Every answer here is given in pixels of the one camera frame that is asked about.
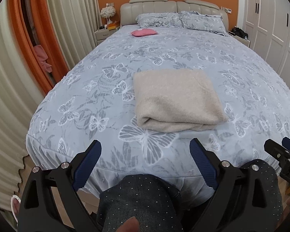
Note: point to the butterfly pillow left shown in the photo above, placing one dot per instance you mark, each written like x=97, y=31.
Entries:
x=165, y=20

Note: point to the white flower lamp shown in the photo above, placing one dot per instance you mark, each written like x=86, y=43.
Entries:
x=107, y=13

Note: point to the butterfly pillow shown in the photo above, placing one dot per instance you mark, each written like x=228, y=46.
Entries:
x=165, y=20
x=208, y=23

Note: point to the right nightstand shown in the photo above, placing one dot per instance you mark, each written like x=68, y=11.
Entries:
x=244, y=41

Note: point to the nightstand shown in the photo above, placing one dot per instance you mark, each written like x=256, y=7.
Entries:
x=244, y=41
x=102, y=34

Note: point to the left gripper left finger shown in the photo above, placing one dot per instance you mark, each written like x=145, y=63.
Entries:
x=38, y=211

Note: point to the black items on nightstand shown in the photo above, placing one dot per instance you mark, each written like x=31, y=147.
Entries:
x=239, y=33

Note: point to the person's left hand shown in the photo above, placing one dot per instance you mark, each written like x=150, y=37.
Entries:
x=130, y=225

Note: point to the left nightstand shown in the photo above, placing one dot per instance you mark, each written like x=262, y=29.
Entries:
x=102, y=34

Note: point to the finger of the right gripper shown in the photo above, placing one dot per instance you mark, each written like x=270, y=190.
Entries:
x=282, y=154

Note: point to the orange box on nightstand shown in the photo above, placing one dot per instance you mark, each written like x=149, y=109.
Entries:
x=114, y=25

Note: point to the cream curtain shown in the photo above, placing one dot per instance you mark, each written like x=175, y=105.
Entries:
x=65, y=28

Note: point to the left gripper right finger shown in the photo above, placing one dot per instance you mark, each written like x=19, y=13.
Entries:
x=246, y=198

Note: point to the beige knit sweater black hearts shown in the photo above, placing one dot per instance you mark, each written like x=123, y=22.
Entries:
x=176, y=100

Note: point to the white wardrobe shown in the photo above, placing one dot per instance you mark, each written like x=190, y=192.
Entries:
x=267, y=23

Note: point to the pink cloth on bed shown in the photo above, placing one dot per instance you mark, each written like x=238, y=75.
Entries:
x=143, y=32

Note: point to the pink hanging garment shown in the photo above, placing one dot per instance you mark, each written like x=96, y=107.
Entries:
x=42, y=57

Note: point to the blue butterfly bed cover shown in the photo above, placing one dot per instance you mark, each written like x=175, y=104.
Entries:
x=96, y=101

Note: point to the orange curtain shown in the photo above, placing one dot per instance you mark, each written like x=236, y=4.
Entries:
x=31, y=22

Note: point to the pink white slipper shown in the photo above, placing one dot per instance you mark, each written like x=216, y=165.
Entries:
x=15, y=206

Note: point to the butterfly pillow right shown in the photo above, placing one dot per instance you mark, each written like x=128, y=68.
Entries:
x=208, y=23

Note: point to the beige leather headboard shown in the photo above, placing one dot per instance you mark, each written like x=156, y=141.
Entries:
x=129, y=11

